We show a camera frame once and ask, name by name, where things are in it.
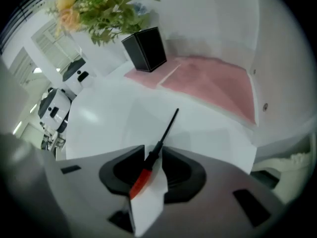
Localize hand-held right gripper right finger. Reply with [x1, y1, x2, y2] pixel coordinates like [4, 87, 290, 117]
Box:
[138, 146, 284, 238]

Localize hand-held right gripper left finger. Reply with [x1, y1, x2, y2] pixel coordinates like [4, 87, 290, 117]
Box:
[44, 145, 146, 238]

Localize red-handled screwdriver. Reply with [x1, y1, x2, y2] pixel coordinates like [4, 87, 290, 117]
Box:
[129, 108, 180, 200]

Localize white ornate dressing table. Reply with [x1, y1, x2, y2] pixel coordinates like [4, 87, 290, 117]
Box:
[250, 142, 314, 204]

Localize white desk with hutch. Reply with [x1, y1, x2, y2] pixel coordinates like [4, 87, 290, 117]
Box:
[55, 0, 317, 180]

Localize white and black robot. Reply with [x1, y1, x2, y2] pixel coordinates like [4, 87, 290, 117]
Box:
[61, 56, 98, 97]
[37, 87, 73, 134]

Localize pink mat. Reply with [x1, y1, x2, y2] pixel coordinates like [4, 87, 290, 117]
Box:
[158, 55, 258, 126]
[123, 56, 183, 90]

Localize black square vase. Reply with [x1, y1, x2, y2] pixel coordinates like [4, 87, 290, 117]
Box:
[121, 26, 168, 73]

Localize yellow flower bouquet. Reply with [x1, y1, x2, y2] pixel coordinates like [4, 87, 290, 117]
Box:
[46, 0, 161, 47]

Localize black metal railing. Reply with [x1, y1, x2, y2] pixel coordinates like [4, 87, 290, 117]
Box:
[0, 0, 47, 55]

